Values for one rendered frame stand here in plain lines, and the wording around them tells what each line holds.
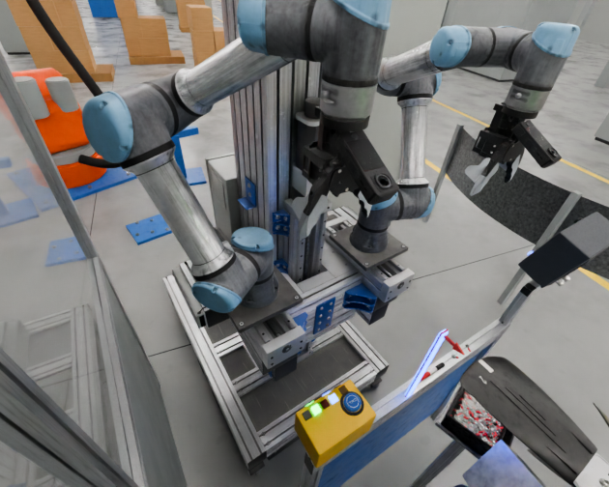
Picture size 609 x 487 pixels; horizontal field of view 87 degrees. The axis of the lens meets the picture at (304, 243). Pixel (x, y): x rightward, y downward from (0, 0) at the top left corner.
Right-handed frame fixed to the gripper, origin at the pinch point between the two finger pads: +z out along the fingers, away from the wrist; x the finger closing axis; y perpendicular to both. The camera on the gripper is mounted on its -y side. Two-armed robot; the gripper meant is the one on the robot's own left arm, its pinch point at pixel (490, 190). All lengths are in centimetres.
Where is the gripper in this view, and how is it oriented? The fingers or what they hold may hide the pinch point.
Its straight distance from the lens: 96.3
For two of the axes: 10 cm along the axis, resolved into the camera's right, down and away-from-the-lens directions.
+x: -8.5, 3.0, -4.4
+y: -5.3, -5.7, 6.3
